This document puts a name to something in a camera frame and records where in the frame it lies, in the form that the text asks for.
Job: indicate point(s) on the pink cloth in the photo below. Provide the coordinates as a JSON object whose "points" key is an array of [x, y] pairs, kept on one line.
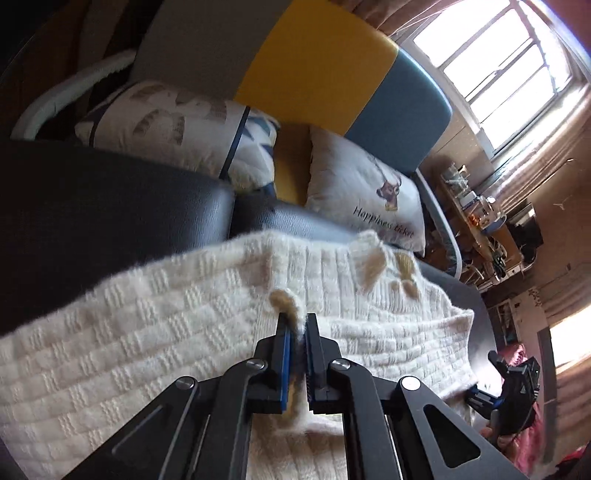
{"points": [[531, 447]]}

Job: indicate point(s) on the white cabinet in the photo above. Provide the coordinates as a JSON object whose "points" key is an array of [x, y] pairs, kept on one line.
{"points": [[517, 318]]}

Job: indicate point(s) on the oranges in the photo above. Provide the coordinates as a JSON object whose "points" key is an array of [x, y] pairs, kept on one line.
{"points": [[473, 219]]}

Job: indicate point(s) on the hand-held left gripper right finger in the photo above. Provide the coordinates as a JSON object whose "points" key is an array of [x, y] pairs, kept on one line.
{"points": [[310, 360]]}

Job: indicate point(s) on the person's right hand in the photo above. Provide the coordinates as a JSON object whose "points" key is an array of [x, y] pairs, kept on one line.
{"points": [[496, 439]]}

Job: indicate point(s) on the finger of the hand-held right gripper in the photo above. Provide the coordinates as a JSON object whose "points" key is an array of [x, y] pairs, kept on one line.
{"points": [[485, 399]]}

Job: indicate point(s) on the patterned beige curtain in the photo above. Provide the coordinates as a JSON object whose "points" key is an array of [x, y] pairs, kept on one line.
{"points": [[545, 157], [374, 16]]}

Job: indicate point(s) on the grey deer print pillow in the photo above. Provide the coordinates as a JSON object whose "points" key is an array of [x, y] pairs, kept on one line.
{"points": [[351, 184]]}

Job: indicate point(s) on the glass jars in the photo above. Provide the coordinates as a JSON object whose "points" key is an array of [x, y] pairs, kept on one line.
{"points": [[455, 177]]}

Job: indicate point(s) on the grey yellow blue sofa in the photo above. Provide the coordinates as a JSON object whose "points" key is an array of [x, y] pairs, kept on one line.
{"points": [[314, 60]]}

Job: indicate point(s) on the geometric print pillow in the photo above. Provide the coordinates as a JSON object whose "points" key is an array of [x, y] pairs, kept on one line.
{"points": [[175, 124]]}

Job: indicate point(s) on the black television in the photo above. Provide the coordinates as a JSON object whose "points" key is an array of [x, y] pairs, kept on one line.
{"points": [[526, 233]]}

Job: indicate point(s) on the blue chair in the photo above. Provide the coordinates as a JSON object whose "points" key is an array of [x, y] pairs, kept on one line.
{"points": [[495, 226]]}

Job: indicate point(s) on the wooden desk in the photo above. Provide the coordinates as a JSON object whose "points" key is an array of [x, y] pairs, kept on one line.
{"points": [[494, 244]]}

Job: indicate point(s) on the window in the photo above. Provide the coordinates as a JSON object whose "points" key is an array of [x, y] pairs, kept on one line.
{"points": [[503, 60]]}

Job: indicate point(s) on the white knit sweater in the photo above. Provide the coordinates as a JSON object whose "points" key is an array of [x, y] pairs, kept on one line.
{"points": [[161, 323]]}

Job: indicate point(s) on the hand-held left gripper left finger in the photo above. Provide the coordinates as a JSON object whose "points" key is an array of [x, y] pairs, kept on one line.
{"points": [[285, 360]]}

